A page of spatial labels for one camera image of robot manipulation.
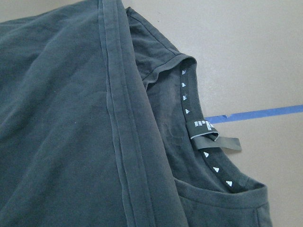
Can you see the black printed t-shirt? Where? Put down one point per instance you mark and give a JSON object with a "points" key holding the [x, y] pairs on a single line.
{"points": [[101, 126]]}

